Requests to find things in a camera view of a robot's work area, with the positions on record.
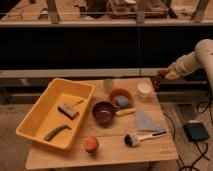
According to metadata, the wooden scrub brush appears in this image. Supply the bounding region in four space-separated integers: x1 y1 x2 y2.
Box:
57 99 84 120

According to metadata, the yellow corn cob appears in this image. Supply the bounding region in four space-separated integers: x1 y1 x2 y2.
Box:
116 108 136 117

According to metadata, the wooden table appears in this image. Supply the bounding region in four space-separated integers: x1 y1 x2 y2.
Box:
26 78 178 169

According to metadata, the yellow plastic tub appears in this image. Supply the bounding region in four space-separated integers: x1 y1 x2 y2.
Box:
16 78 95 150

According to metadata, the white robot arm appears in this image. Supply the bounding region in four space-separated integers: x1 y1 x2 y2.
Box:
166 39 213 92

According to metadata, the black cable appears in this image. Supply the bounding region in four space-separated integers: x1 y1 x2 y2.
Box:
163 93 213 171

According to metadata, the white paper cup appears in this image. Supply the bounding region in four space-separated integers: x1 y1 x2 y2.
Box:
137 83 152 101

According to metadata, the white handled dish brush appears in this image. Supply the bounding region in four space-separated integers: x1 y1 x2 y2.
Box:
124 131 167 147

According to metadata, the green plastic cup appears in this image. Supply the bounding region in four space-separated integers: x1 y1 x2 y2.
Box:
103 79 113 93

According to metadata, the blue sponge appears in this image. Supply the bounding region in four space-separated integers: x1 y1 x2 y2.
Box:
115 96 130 108

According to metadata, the blue cloth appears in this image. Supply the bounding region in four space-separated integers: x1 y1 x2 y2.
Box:
135 109 164 132

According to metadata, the dark purple bowl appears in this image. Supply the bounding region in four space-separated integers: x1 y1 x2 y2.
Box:
92 101 116 125

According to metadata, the orange toy fruit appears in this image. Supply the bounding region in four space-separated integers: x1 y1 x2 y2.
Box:
83 136 99 153

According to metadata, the dark grape bunch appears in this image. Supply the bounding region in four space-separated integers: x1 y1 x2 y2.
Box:
153 70 168 90

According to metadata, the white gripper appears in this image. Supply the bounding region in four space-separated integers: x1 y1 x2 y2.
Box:
165 52 197 80

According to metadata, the orange bowl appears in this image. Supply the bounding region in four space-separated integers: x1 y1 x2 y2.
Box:
108 88 133 109

